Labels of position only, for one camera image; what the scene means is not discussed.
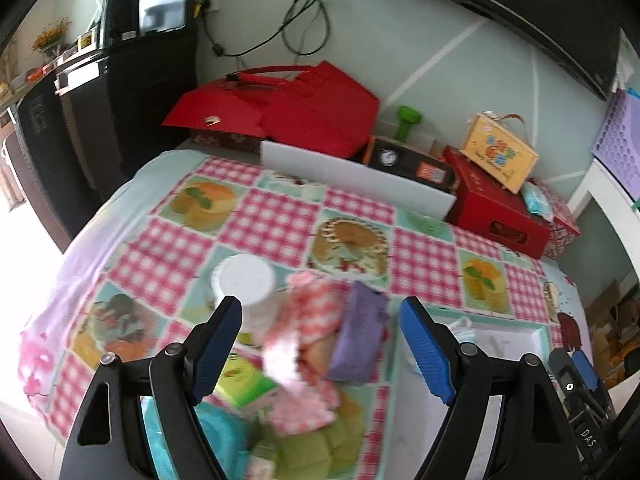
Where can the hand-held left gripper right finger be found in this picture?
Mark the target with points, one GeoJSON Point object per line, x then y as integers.
{"type": "Point", "coordinates": [425, 350]}

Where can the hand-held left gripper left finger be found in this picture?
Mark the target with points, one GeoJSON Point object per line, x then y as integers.
{"type": "Point", "coordinates": [215, 355]}

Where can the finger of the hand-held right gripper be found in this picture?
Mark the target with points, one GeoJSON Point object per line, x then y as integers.
{"type": "Point", "coordinates": [585, 370]}
{"type": "Point", "coordinates": [559, 362]}

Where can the green tissue packet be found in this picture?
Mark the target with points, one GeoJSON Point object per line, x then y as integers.
{"type": "Point", "coordinates": [245, 377]}

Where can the white tray with teal rim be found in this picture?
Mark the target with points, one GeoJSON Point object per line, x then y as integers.
{"type": "Point", "coordinates": [505, 345]}

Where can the purple packet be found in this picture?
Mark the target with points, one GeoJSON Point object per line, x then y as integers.
{"type": "Point", "coordinates": [357, 335]}

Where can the coral white wavy towel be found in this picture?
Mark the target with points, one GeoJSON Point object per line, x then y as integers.
{"type": "Point", "coordinates": [310, 360]}

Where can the orange round sponge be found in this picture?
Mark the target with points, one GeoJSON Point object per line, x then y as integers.
{"type": "Point", "coordinates": [317, 352]}

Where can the green cloth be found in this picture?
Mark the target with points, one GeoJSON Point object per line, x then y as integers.
{"type": "Point", "coordinates": [320, 447]}

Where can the pink floral box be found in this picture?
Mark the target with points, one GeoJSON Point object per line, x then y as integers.
{"type": "Point", "coordinates": [562, 222]}

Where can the red cardboard box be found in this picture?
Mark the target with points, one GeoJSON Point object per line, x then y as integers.
{"type": "Point", "coordinates": [495, 215]}

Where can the light printed bedsheet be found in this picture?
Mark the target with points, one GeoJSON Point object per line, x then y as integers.
{"type": "Point", "coordinates": [100, 240]}

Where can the light blue packet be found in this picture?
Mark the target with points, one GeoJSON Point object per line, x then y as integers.
{"type": "Point", "coordinates": [537, 200]}

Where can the white foam board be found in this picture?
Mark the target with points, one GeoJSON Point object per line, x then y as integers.
{"type": "Point", "coordinates": [350, 180]}

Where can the black box with gauge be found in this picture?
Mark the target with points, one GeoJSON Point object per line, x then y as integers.
{"type": "Point", "coordinates": [400, 160]}

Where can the brown patterned box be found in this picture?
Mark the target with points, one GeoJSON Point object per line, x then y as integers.
{"type": "Point", "coordinates": [220, 139]}

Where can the green dumbbell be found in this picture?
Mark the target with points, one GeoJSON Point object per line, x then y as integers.
{"type": "Point", "coordinates": [407, 122]}

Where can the purple plastic basket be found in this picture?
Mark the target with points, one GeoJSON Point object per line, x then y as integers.
{"type": "Point", "coordinates": [617, 130]}

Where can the flat red bag gold emblem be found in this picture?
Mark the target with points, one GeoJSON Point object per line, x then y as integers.
{"type": "Point", "coordinates": [210, 105]}

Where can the black speaker cabinet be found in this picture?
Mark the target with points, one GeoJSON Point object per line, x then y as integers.
{"type": "Point", "coordinates": [45, 160]}

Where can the large red gift bag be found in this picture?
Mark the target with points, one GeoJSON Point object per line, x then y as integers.
{"type": "Point", "coordinates": [325, 110]}

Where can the tall black cabinet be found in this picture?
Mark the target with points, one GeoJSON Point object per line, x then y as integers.
{"type": "Point", "coordinates": [150, 100]}

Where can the black television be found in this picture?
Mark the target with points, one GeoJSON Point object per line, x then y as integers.
{"type": "Point", "coordinates": [500, 10]}

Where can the black screen device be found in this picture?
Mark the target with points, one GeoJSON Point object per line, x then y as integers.
{"type": "Point", "coordinates": [162, 5]}

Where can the yellow flowers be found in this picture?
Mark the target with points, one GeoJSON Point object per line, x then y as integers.
{"type": "Point", "coordinates": [50, 37]}

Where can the white wall outlet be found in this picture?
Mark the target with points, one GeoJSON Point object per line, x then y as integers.
{"type": "Point", "coordinates": [212, 0]}

